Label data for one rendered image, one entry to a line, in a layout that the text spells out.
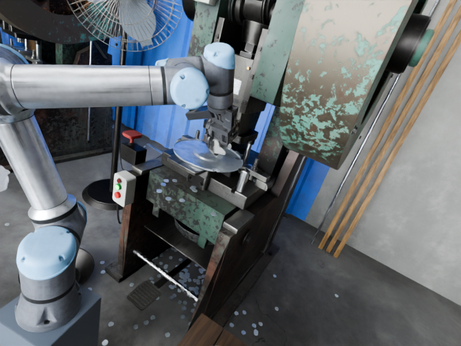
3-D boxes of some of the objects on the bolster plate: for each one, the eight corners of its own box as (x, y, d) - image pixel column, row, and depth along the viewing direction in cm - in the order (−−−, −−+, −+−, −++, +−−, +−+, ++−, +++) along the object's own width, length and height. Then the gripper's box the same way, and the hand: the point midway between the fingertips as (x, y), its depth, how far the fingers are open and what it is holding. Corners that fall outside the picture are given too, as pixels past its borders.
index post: (241, 193, 104) (247, 171, 99) (234, 189, 105) (241, 168, 101) (244, 190, 106) (251, 169, 102) (238, 187, 107) (245, 166, 103)
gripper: (226, 117, 70) (225, 171, 86) (243, 101, 76) (239, 154, 91) (199, 106, 73) (203, 160, 89) (218, 91, 78) (219, 145, 94)
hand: (215, 151), depth 90 cm, fingers closed
